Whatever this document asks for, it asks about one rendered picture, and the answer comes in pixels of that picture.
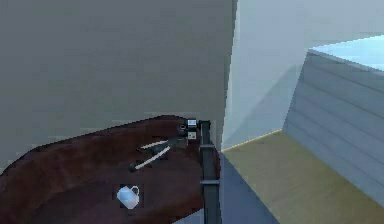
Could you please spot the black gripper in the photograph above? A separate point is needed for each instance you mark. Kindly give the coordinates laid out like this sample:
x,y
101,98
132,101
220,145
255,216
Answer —
x,y
181,139

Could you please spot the dark red sofa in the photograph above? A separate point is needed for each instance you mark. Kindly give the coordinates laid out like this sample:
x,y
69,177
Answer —
x,y
93,173

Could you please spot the grey slatted cabinet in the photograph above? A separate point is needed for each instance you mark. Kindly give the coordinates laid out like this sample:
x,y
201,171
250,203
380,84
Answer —
x,y
336,126

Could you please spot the white mug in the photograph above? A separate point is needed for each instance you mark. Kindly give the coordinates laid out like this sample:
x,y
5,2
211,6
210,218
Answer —
x,y
128,196

